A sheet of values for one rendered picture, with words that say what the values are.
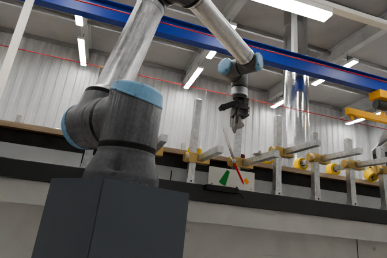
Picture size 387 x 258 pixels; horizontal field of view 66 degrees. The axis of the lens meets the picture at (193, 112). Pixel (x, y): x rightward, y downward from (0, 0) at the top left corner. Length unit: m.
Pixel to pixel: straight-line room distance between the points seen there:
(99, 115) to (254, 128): 9.47
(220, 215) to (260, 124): 8.83
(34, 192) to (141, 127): 0.86
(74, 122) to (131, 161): 0.27
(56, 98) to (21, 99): 0.87
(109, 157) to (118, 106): 0.13
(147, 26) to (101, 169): 0.60
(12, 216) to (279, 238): 1.44
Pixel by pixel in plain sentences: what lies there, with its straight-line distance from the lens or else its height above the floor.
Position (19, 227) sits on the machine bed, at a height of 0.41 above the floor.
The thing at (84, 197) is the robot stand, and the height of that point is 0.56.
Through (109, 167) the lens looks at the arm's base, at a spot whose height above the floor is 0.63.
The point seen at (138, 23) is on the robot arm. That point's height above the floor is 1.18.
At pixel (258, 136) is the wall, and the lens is 10.20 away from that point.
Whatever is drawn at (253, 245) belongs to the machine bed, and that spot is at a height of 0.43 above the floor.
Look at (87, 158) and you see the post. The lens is 1.49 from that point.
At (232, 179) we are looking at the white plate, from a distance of 1.61.
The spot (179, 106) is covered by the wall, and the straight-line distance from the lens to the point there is 9.41.
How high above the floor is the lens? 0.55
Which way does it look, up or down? 19 degrees up
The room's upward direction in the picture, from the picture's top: 6 degrees clockwise
